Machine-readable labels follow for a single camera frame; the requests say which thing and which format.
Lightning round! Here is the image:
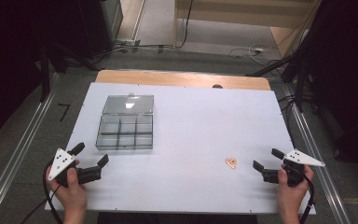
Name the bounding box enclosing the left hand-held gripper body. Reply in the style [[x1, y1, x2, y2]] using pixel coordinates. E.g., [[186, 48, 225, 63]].
[[47, 148, 103, 189]]

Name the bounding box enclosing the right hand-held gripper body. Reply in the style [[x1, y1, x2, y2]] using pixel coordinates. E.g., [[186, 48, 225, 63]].
[[262, 148, 326, 188]]

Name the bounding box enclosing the small orange heart-shaped piece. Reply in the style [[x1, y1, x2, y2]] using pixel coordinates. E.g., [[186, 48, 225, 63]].
[[225, 157, 238, 170]]

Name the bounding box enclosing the clear plastic compartment box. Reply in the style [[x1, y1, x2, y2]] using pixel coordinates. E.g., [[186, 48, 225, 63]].
[[95, 94, 155, 151]]

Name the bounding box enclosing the person's right hand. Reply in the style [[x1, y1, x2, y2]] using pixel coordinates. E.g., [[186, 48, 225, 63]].
[[275, 163, 315, 214]]

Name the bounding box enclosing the person's left hand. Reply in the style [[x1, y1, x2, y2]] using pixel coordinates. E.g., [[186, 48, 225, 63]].
[[45, 160, 89, 213]]

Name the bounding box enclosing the white table board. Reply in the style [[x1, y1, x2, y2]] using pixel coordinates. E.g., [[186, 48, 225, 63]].
[[45, 81, 317, 216]]

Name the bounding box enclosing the black metal stand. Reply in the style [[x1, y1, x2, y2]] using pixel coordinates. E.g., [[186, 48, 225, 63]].
[[36, 0, 113, 103], [245, 0, 327, 114]]

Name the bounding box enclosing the wooden table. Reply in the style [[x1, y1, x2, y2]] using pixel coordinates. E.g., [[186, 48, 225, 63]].
[[95, 69, 272, 91]]

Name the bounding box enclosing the wooden shelf unit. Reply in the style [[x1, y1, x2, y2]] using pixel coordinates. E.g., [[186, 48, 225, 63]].
[[172, 0, 323, 59]]

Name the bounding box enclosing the aluminium floor rail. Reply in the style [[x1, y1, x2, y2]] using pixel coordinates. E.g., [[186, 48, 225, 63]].
[[0, 72, 61, 224], [283, 84, 352, 224]]

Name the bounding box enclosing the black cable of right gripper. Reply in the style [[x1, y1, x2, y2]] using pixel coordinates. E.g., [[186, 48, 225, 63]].
[[298, 169, 316, 224]]

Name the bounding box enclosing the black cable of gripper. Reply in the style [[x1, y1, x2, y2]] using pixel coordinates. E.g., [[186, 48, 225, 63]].
[[298, 169, 316, 224], [20, 161, 65, 224]]

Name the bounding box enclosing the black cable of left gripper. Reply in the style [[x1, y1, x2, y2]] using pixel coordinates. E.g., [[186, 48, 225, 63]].
[[20, 161, 65, 224]]

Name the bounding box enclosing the white cable on floor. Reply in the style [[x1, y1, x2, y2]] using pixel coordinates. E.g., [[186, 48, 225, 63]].
[[227, 43, 276, 67]]

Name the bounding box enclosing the black cable on floor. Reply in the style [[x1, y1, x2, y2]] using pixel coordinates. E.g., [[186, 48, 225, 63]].
[[175, 0, 195, 49]]

